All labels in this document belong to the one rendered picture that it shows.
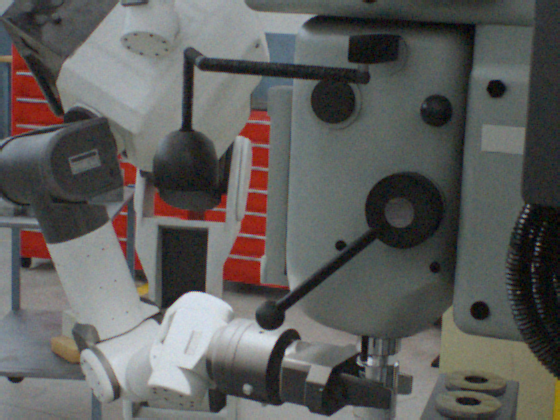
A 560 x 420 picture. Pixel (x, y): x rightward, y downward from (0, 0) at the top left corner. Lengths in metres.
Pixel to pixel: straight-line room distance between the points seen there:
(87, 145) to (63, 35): 0.17
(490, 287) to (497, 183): 0.10
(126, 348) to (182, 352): 0.25
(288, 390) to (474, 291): 0.28
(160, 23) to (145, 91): 0.12
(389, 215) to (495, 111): 0.14
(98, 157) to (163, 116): 0.10
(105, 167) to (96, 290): 0.16
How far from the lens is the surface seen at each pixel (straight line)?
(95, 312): 1.63
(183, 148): 1.30
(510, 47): 1.11
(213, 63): 1.14
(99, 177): 1.60
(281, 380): 1.32
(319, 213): 1.19
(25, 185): 1.62
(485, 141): 1.11
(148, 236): 1.98
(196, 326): 1.39
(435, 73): 1.14
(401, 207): 1.13
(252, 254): 6.43
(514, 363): 3.10
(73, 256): 1.61
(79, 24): 1.68
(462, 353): 3.12
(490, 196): 1.12
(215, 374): 1.36
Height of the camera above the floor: 1.66
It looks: 10 degrees down
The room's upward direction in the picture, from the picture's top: 3 degrees clockwise
